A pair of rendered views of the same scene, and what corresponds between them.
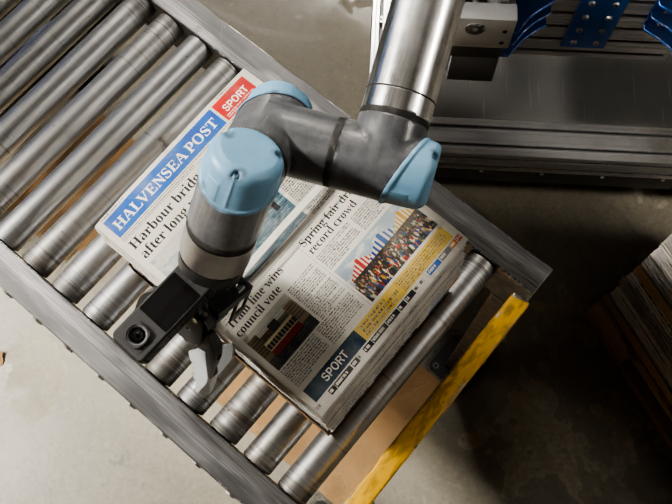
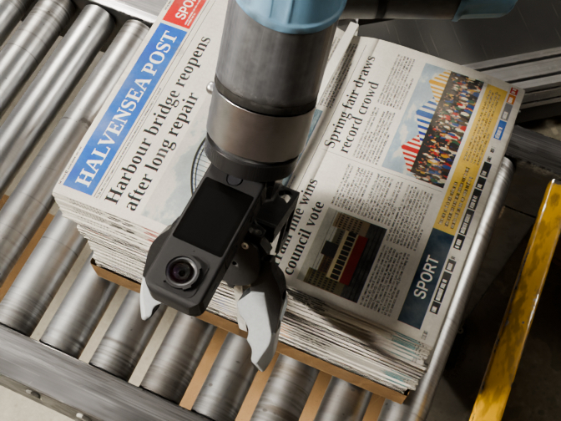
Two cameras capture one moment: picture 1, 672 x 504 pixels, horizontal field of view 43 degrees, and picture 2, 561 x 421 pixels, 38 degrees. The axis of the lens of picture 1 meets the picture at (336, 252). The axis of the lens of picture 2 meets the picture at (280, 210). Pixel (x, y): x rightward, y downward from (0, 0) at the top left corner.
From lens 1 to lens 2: 41 cm
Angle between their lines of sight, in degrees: 11
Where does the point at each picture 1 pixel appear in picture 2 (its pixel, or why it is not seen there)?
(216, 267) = (275, 139)
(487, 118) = not seen: hidden behind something
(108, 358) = (91, 388)
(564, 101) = (461, 45)
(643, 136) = (548, 58)
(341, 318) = (412, 217)
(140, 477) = not seen: outside the picture
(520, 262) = (542, 149)
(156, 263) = (149, 213)
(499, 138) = not seen: hidden behind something
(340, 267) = (387, 159)
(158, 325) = (207, 251)
